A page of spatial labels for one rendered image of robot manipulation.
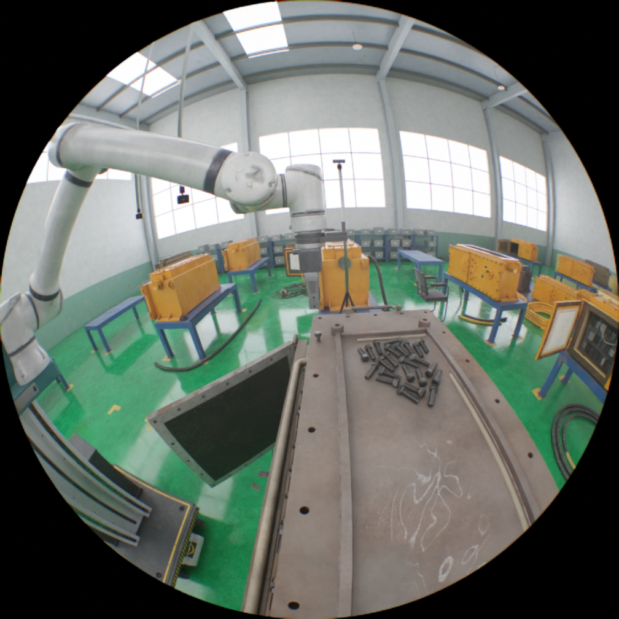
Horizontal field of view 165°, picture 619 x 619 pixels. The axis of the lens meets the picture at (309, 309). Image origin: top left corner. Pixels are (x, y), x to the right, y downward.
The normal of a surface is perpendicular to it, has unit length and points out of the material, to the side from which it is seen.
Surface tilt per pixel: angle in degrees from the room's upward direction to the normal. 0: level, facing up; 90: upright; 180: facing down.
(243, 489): 0
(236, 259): 90
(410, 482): 0
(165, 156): 96
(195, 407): 90
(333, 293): 90
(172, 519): 0
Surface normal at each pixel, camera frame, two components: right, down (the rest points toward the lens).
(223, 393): 0.70, 0.22
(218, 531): -0.08, -0.91
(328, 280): -0.04, 0.40
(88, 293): 0.99, -0.06
